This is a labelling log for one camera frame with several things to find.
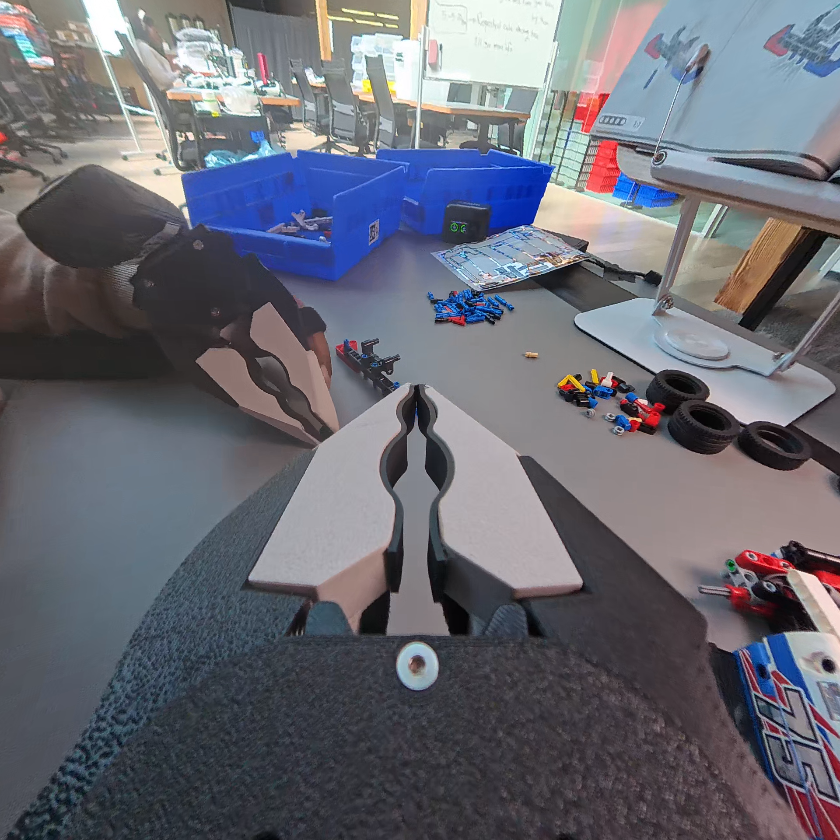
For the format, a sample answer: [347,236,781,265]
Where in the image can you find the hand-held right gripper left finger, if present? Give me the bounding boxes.
[247,384,418,635]

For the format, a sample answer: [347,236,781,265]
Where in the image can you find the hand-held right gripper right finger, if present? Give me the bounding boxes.
[417,384,585,635]

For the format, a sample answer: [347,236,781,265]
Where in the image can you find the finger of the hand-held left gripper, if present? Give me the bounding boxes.
[195,344,326,450]
[248,302,342,439]

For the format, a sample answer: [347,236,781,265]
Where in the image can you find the black beam assembly blue pins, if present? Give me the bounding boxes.
[336,338,403,398]

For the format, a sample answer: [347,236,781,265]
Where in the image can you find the large blue storage bin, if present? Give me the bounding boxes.
[182,151,408,282]
[375,147,555,236]

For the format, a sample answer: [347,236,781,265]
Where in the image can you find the white book stand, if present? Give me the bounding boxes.
[574,131,840,427]

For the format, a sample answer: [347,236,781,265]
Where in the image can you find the instruction booklet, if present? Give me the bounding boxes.
[591,0,840,181]

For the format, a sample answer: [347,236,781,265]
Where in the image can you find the black desk strip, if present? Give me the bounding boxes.
[794,427,840,480]

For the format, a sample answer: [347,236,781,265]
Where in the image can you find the person's left hand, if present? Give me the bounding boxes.
[306,331,335,389]

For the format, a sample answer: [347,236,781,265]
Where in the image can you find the light blue plastic bag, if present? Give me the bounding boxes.
[205,141,277,168]

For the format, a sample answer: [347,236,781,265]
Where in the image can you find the pile of mixed small bricks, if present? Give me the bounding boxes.
[556,367,665,437]

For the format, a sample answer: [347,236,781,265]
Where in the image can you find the black office chair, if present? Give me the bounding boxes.
[322,59,370,155]
[364,56,413,152]
[115,29,204,172]

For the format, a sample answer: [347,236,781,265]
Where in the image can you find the pile of blue pins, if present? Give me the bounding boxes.
[427,289,515,327]

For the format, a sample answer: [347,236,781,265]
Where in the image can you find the background wooden table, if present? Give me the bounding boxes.
[167,88,303,172]
[354,92,531,152]

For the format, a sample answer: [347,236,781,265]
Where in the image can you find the black rubber tyre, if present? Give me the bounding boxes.
[646,369,711,414]
[738,421,813,471]
[667,399,742,455]

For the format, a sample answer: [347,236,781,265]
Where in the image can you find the black square device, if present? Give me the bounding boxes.
[443,201,492,245]

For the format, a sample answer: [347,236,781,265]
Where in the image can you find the sticker sheet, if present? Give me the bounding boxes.
[432,225,592,291]

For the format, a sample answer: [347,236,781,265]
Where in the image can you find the toy race car model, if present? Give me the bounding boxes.
[699,541,840,840]

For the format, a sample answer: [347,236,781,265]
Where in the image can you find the wooden table leg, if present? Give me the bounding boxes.
[714,217,815,315]

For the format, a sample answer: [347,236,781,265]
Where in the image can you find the rack of red blue bins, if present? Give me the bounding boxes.
[551,92,680,207]

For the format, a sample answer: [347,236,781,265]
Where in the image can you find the background whiteboard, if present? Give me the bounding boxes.
[427,0,564,89]

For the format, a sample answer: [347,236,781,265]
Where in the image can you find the black adapter cable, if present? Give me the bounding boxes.
[584,256,647,282]

